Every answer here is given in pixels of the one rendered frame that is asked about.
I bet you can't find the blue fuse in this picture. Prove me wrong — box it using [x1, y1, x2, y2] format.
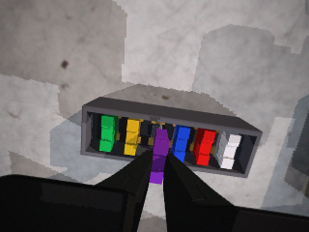
[172, 125, 190, 162]

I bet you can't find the yellow fuse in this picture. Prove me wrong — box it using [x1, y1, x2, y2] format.
[124, 118, 141, 156]

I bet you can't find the dark grey fuse block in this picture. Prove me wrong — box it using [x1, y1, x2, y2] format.
[80, 97, 263, 178]

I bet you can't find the beige open-top tray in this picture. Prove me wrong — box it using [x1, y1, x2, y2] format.
[302, 175, 309, 198]

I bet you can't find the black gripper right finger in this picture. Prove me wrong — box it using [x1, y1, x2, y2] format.
[163, 153, 309, 232]

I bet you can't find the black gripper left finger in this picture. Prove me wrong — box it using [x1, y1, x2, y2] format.
[0, 150, 154, 232]

